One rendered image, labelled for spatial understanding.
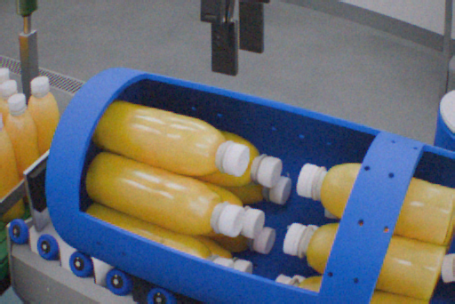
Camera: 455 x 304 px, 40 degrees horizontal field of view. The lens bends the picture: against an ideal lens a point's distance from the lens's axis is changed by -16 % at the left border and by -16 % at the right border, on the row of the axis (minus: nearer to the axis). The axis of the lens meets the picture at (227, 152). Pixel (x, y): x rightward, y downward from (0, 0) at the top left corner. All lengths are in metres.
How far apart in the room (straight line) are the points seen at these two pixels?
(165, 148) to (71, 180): 0.13
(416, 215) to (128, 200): 0.38
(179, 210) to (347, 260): 0.24
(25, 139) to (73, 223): 0.34
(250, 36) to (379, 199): 0.26
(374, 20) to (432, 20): 0.47
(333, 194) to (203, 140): 0.18
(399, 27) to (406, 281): 3.74
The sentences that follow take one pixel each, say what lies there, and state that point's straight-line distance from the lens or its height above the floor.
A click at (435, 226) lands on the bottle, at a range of 0.79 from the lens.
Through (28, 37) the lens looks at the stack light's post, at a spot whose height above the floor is 1.09.
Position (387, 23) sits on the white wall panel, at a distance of 4.50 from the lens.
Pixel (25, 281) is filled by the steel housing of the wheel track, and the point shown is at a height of 0.87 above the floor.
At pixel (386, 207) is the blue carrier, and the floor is 1.21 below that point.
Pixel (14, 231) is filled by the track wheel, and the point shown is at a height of 0.97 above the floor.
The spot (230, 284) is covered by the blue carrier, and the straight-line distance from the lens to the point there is 0.82.
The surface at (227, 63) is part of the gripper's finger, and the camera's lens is 0.79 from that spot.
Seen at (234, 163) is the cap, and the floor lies 1.17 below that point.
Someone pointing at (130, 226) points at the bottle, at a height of 1.08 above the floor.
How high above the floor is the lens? 1.65
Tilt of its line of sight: 32 degrees down
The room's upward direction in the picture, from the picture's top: straight up
